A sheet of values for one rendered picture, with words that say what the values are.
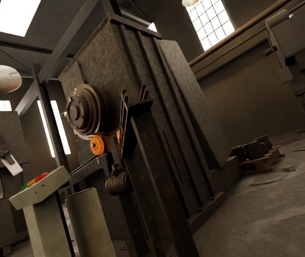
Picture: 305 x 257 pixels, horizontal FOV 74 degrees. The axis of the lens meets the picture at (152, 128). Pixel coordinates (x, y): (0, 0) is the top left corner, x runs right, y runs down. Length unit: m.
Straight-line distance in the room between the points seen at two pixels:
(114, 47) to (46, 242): 1.40
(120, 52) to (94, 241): 1.31
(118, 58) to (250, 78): 5.98
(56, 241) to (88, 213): 0.15
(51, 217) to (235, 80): 7.06
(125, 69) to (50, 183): 1.14
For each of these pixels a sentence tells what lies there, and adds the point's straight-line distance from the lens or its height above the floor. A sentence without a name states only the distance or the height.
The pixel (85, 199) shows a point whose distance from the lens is 0.82.
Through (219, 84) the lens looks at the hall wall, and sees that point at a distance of 7.59.
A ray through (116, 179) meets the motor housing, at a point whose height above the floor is 0.50.
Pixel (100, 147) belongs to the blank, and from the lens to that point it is 1.68.
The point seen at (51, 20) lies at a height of 7.60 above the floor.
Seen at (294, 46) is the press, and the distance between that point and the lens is 5.12.
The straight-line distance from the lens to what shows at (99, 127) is 1.64.
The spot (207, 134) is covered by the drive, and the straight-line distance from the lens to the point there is 2.13.
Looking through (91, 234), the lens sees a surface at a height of 0.37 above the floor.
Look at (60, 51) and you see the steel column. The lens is 8.01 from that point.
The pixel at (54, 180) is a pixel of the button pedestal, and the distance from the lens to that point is 0.67.
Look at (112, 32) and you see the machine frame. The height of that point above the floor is 1.59.
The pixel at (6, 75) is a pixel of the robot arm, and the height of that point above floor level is 1.03.
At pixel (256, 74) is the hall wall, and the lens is 7.26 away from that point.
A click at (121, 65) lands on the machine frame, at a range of 1.66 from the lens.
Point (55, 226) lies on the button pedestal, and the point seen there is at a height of 0.45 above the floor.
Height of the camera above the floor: 0.54
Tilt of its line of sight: 9 degrees up
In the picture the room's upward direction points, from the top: 20 degrees counter-clockwise
